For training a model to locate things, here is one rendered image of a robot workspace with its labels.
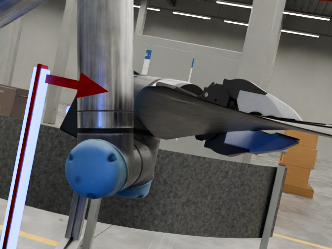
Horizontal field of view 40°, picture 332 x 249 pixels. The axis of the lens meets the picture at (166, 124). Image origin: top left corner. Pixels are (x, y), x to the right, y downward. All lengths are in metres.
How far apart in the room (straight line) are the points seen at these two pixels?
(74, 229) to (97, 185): 0.44
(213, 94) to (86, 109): 0.16
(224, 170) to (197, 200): 0.20
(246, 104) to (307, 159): 7.96
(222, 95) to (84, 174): 0.20
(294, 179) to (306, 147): 0.62
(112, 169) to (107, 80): 0.11
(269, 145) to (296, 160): 7.97
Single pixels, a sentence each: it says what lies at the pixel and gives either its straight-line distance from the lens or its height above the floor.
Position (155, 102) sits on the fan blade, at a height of 1.18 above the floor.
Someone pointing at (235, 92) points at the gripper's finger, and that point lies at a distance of 0.55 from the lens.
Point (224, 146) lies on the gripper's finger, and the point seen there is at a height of 1.14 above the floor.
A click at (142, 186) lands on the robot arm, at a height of 1.04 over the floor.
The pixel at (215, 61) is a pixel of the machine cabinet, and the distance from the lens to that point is 6.46.
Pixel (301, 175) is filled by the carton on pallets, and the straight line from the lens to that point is 8.51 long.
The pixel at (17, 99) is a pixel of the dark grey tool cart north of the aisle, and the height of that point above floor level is 0.74.
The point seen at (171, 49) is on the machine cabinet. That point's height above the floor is 1.91.
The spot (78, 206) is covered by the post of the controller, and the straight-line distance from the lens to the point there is 0.98.
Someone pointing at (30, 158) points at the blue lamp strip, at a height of 1.11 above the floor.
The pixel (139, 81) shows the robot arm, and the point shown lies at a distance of 0.70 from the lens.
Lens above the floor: 1.18
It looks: 3 degrees down
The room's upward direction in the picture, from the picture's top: 12 degrees clockwise
